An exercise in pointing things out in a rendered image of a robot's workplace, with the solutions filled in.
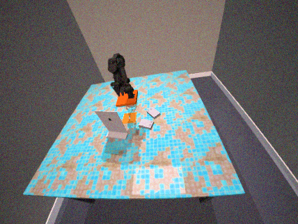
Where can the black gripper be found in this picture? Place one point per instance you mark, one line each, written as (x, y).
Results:
(118, 86)

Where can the orange square mat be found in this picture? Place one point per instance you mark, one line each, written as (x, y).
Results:
(132, 117)

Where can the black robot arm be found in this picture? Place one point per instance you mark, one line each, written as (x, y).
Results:
(116, 66)

